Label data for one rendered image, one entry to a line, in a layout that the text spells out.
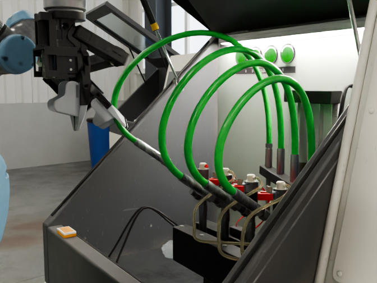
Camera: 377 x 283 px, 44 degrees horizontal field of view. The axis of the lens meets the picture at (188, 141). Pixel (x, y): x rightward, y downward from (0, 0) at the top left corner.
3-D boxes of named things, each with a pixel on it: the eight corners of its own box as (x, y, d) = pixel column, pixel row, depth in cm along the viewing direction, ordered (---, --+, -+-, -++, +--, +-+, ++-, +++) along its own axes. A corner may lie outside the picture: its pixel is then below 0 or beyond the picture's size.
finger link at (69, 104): (51, 132, 85) (49, 80, 84) (82, 130, 89) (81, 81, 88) (56, 133, 83) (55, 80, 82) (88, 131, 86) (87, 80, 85)
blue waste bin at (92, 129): (80, 167, 734) (79, 118, 724) (114, 163, 772) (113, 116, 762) (99, 173, 688) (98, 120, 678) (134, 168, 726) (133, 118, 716)
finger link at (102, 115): (110, 141, 106) (83, 112, 108) (129, 123, 106) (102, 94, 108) (106, 138, 103) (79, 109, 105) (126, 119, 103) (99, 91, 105)
